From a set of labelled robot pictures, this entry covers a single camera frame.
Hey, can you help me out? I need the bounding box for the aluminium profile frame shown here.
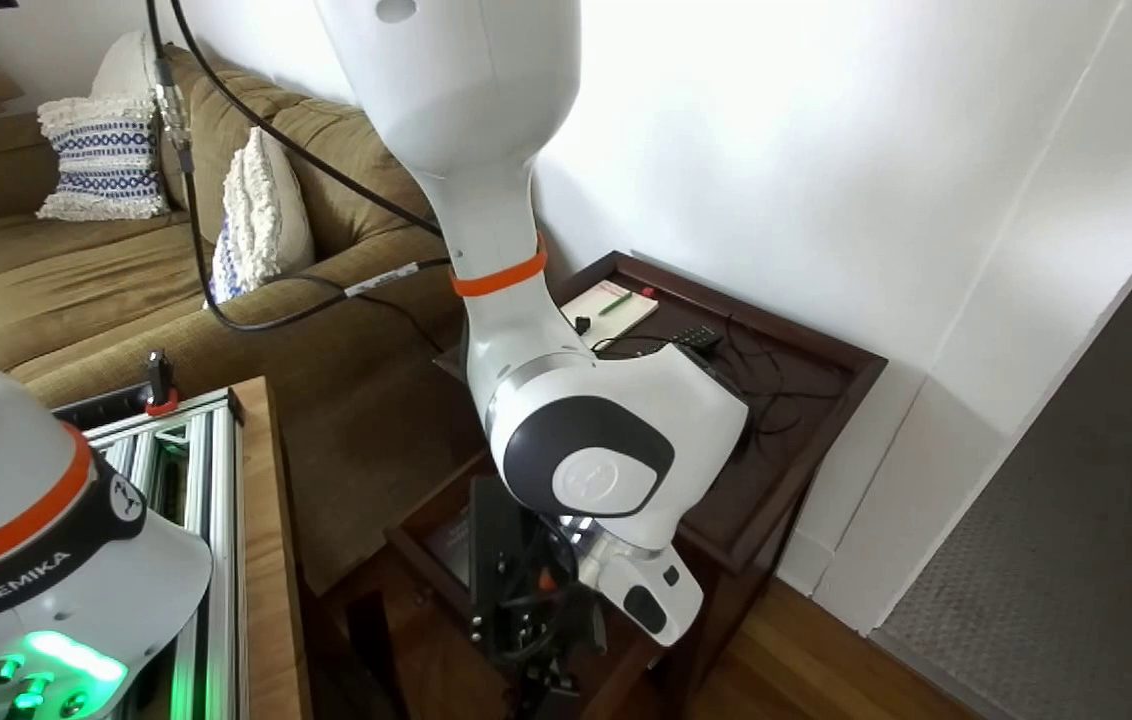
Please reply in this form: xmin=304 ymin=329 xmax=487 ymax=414
xmin=51 ymin=382 xmax=249 ymax=720

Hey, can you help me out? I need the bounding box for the white notepad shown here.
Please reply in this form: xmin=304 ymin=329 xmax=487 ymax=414
xmin=557 ymin=276 xmax=663 ymax=354

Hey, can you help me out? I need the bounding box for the blue striped white pillow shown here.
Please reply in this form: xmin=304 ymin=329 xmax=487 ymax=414
xmin=32 ymin=93 xmax=177 ymax=227

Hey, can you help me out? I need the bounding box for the dark wooden end table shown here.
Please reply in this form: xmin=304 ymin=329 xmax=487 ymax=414
xmin=321 ymin=248 xmax=894 ymax=720

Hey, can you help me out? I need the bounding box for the black red clamp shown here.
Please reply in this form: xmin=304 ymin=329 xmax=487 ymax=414
xmin=136 ymin=348 xmax=183 ymax=420

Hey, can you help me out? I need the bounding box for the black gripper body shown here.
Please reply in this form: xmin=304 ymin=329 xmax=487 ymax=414
xmin=504 ymin=510 xmax=605 ymax=647

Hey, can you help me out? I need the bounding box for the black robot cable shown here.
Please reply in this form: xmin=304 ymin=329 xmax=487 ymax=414
xmin=139 ymin=0 xmax=487 ymax=336

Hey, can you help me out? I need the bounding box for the light wooden board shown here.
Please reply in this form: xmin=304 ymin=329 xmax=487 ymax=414
xmin=230 ymin=372 xmax=316 ymax=720

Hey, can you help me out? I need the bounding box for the cream ribbed pillow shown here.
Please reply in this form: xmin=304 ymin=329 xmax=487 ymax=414
xmin=200 ymin=124 xmax=316 ymax=313

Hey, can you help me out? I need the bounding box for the green pen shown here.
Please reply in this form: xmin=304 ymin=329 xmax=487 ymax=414
xmin=594 ymin=286 xmax=642 ymax=322

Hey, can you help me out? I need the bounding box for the white folded blanket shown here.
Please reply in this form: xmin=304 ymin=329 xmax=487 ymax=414
xmin=87 ymin=29 xmax=170 ymax=113

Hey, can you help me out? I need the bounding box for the olive brown fabric sofa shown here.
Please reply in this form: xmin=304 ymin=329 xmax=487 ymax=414
xmin=0 ymin=12 xmax=537 ymax=596

